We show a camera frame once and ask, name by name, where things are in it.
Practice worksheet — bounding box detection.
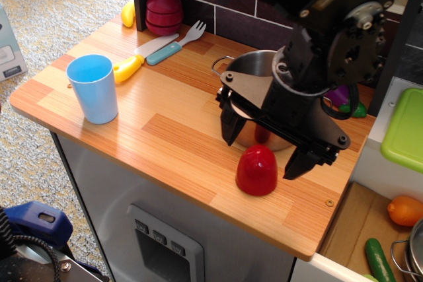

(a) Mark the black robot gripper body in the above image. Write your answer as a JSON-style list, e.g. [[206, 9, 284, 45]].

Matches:
[[220, 51, 351, 165]]

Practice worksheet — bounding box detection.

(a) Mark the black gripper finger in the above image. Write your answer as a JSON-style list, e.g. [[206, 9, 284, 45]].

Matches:
[[220, 102, 247, 146], [284, 148, 320, 180]]

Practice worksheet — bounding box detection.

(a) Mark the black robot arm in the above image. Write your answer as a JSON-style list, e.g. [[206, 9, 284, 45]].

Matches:
[[217, 0, 393, 180]]

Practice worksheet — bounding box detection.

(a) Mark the stainless steel pot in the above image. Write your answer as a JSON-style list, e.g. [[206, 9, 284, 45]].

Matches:
[[211, 50, 333, 152]]

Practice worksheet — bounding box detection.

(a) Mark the small steel pot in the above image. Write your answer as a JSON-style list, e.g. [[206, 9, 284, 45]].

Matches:
[[391, 219, 422, 281]]

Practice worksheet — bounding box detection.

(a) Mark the purple toy eggplant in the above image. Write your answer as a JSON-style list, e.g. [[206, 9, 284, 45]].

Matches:
[[325, 85, 367, 118]]

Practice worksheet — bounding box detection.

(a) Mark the cardboard box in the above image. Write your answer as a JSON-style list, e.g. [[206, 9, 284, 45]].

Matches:
[[319, 183, 411, 281]]

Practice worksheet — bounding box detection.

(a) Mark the green plastic lid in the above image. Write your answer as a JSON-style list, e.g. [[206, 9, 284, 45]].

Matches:
[[381, 88, 422, 173]]

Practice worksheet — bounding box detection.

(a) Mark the orange toy lemon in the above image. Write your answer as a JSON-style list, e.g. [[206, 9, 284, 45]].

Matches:
[[387, 196, 422, 227]]

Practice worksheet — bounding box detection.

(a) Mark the green toy cucumber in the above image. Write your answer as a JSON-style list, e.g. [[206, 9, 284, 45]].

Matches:
[[365, 238, 396, 282]]

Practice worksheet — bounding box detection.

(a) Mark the red wooden toy beet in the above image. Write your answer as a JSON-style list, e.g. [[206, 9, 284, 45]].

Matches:
[[145, 0, 184, 36]]

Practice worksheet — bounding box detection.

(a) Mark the light blue plastic cup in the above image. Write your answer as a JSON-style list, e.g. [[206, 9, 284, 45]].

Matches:
[[65, 54, 118, 124]]

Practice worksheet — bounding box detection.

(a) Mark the grey toy dishwasher panel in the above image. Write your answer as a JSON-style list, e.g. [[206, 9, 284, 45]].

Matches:
[[127, 204, 206, 281]]

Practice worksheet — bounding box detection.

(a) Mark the yellow toy banana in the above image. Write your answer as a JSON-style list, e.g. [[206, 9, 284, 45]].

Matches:
[[121, 0, 135, 28]]

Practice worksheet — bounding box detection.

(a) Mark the blue clamp tool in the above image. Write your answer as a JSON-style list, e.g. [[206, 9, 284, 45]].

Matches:
[[4, 201, 73, 248]]

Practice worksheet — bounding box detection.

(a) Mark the grey white box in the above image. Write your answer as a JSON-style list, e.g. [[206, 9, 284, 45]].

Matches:
[[0, 5, 28, 82]]

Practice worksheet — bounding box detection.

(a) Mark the teal handled toy fork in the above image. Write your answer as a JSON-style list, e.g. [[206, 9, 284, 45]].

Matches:
[[146, 20, 207, 65]]

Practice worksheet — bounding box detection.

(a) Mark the yellow handled toy knife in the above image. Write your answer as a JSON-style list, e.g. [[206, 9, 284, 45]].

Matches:
[[113, 33, 179, 84]]

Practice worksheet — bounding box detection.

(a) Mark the black braided cable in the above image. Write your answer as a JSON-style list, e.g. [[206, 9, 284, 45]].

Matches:
[[9, 234, 62, 282]]

